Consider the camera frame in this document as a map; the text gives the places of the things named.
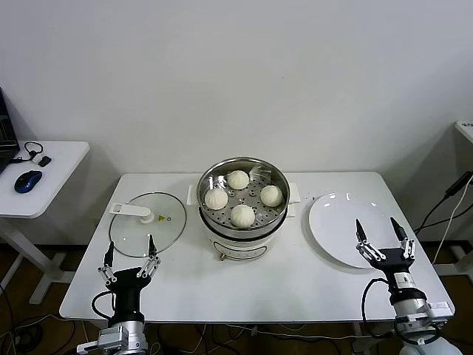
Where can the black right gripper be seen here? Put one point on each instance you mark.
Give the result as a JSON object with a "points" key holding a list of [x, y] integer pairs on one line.
{"points": [[395, 264]]}

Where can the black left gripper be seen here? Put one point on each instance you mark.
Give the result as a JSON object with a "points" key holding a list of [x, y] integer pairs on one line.
{"points": [[127, 290]]}

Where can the white steamed baozi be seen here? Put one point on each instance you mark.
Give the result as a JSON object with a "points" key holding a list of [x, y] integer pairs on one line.
{"points": [[242, 216], [237, 179], [271, 195], [216, 199]]}

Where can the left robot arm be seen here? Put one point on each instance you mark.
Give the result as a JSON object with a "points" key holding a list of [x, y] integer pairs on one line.
{"points": [[129, 338]]}

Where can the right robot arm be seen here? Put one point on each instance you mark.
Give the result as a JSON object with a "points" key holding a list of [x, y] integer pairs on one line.
{"points": [[410, 307]]}

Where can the stainless steel steamer basket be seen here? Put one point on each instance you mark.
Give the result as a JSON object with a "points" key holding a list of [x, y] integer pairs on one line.
{"points": [[216, 222]]}

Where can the white round plate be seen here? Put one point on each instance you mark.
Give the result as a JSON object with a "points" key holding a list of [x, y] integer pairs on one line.
{"points": [[332, 222]]}

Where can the white work table underframe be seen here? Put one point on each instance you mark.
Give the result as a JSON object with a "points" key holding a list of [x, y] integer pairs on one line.
{"points": [[358, 334]]}

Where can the black power adapter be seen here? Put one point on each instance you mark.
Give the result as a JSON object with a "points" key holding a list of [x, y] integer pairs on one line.
{"points": [[456, 185]]}

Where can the white electric cooker pot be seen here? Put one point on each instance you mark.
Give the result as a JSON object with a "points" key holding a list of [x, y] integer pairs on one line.
{"points": [[236, 249]]}

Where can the white side table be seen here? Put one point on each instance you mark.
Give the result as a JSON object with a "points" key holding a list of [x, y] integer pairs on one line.
{"points": [[55, 177]]}

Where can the blue computer mouse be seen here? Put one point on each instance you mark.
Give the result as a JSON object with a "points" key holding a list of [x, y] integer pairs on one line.
{"points": [[28, 181]]}

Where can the small black device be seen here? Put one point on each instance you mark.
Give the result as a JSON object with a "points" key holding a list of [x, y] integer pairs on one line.
{"points": [[46, 161]]}

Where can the small white adapter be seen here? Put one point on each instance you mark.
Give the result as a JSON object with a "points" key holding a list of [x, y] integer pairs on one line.
{"points": [[35, 159]]}

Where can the black laptop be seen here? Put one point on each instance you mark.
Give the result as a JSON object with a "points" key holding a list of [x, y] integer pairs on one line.
{"points": [[5, 148]]}

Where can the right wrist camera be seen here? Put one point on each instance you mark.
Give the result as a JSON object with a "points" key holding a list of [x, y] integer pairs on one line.
{"points": [[439, 308]]}

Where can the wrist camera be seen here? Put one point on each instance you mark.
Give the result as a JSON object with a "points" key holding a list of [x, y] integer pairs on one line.
{"points": [[439, 308], [90, 347]]}

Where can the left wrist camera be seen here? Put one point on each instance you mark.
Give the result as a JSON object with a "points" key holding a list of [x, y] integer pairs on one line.
{"points": [[90, 347]]}

